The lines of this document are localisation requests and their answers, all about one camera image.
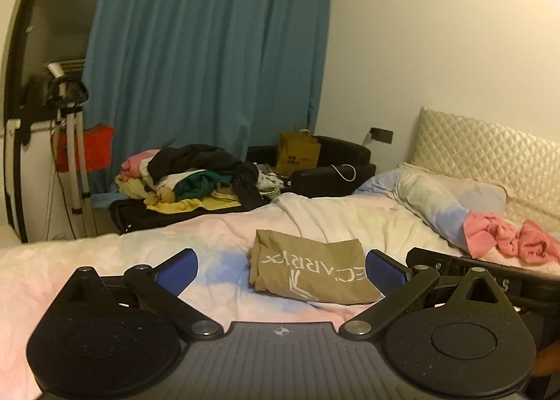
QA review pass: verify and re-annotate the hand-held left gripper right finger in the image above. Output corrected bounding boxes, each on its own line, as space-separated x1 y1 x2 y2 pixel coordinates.
339 249 500 338

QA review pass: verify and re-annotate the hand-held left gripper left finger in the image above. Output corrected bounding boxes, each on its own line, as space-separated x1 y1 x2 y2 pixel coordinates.
65 248 222 338

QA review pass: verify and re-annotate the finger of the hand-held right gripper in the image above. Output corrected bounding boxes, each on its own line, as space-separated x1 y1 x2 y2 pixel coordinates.
406 247 465 275

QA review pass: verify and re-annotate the tan printed t-shirt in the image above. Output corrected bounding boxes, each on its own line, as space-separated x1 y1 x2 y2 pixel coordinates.
248 229 382 305

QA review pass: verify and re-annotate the pink towel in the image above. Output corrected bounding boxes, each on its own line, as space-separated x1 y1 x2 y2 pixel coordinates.
463 212 560 266

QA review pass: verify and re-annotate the pastel tie-dye pillow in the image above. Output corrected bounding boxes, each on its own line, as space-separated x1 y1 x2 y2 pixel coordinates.
354 166 509 248

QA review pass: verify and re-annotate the yellow towel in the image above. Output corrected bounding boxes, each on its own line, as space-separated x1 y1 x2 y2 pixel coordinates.
145 198 242 214

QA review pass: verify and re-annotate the small plush toy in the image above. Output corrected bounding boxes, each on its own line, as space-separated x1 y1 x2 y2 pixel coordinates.
146 187 176 207

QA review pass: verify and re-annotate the green garment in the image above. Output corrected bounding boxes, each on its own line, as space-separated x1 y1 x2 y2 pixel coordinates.
175 170 233 202

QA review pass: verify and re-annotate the pale yellow cloth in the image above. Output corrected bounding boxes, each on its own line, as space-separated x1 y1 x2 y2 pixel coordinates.
114 174 150 200

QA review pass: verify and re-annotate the black jacket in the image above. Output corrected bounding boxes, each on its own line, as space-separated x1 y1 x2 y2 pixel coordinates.
146 144 240 187

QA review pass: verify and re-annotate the pink garment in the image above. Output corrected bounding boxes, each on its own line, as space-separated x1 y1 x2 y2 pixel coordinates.
120 150 163 180

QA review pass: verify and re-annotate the cream quilted headboard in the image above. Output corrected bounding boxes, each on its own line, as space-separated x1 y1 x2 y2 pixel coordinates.
409 106 560 226

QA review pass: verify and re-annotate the white patterned cloth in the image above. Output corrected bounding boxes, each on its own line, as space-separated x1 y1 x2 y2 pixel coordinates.
256 165 286 198

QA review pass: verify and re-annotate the black armchair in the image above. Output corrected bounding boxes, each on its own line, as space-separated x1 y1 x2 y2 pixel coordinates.
247 135 378 199

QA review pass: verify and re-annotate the brown paper bag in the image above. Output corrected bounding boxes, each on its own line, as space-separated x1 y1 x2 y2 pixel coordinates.
276 130 322 177

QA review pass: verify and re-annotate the red bag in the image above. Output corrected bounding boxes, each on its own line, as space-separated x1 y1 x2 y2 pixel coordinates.
52 122 116 174

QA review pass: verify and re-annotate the white garment steamer stand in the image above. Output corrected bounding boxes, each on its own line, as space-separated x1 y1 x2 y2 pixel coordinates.
46 61 96 237

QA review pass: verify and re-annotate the white and black standing appliance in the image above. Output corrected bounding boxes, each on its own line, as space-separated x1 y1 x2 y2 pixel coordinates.
3 117 56 244

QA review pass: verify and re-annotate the wide blue curtain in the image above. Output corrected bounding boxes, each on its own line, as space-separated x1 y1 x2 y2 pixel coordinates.
82 0 334 196

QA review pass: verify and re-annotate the white charger cable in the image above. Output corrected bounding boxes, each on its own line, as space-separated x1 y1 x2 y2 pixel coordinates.
330 164 358 183

